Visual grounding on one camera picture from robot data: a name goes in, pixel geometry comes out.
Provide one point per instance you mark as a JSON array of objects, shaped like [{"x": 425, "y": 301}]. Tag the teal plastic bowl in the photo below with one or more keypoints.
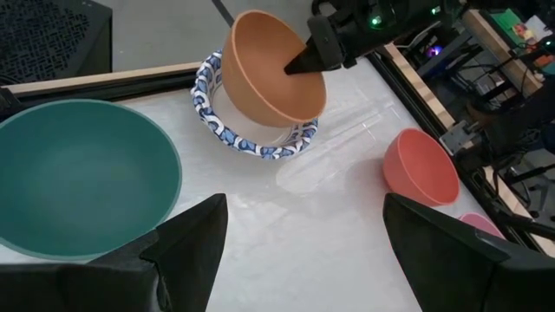
[{"x": 82, "y": 177}]

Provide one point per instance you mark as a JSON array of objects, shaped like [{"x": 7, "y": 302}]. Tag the wooden table board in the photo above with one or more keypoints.
[{"x": 108, "y": 77}]

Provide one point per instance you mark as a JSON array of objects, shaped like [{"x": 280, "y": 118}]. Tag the wooden workbench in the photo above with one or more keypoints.
[{"x": 498, "y": 52}]

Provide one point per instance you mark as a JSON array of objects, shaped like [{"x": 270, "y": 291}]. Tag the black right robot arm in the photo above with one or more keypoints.
[{"x": 520, "y": 117}]

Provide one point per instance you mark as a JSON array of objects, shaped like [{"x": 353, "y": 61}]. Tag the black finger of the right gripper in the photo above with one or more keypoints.
[{"x": 312, "y": 58}]

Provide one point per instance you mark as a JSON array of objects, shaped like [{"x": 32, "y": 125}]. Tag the green box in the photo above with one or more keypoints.
[{"x": 505, "y": 21}]

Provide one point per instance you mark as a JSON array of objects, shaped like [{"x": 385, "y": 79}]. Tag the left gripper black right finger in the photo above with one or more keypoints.
[{"x": 438, "y": 260}]

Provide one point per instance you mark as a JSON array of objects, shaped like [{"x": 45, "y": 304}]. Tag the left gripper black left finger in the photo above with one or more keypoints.
[{"x": 191, "y": 242}]

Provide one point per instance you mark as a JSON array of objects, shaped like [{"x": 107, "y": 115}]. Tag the black aluminium table frame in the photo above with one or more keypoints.
[{"x": 130, "y": 86}]

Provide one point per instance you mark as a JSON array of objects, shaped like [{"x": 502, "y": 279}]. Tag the pink plastic bowl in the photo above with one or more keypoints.
[{"x": 479, "y": 223}]

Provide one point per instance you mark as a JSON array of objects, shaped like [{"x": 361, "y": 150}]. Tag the orange plastic bowl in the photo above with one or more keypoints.
[{"x": 264, "y": 82}]

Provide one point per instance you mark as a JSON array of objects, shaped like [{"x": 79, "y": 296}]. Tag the black perforated computer tower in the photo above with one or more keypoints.
[{"x": 52, "y": 39}]

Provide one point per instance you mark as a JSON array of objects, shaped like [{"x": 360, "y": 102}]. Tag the coral red plastic bowl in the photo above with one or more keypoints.
[{"x": 422, "y": 169}]

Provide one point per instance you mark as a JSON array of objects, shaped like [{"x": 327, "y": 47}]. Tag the blue patterned paper bowl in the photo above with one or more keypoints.
[
  {"x": 200, "y": 102},
  {"x": 243, "y": 125}
]

